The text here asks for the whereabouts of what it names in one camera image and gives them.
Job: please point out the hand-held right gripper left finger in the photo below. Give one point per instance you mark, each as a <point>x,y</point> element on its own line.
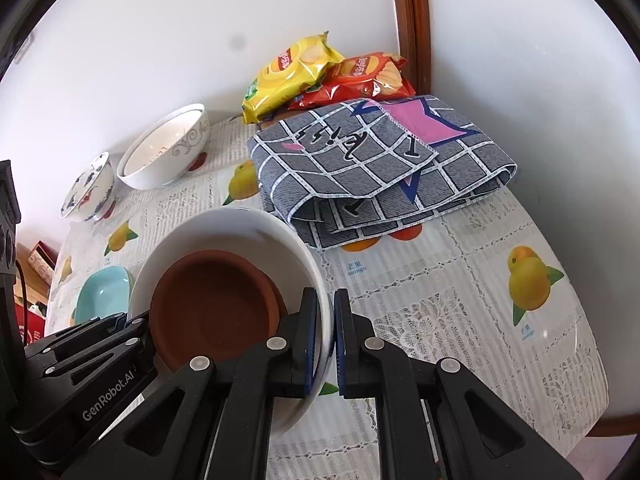
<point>311,342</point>

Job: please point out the brown wooden door frame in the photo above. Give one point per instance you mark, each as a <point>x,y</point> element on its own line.
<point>412,25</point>

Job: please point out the large white swirl bowl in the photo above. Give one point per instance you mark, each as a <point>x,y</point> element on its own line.
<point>177,162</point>

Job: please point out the grey checkered cloth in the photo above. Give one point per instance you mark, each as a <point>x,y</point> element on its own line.
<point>350,160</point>

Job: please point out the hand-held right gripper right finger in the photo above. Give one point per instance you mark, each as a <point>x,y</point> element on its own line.
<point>342,347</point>

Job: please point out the blue crane pattern bowl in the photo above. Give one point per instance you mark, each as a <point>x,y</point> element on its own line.
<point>92,195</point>

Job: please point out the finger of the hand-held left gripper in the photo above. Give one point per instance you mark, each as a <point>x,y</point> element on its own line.
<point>75,332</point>
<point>100,355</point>

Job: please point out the red carton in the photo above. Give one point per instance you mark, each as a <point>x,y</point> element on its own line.
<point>35,325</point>

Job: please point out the light blue plate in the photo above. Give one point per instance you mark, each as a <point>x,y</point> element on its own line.
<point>102,290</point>

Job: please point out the white bowl with painted inside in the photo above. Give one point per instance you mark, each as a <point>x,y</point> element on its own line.
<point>155,145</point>

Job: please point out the fruit print tablecloth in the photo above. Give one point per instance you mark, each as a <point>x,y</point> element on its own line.
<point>450,310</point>

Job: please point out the yellow chip bag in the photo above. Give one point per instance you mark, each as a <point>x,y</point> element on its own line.
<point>290,77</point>

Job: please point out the red chip bag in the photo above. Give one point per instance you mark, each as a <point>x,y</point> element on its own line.
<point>360,80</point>

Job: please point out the brown clay dish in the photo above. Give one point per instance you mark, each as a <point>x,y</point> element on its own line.
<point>215,305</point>

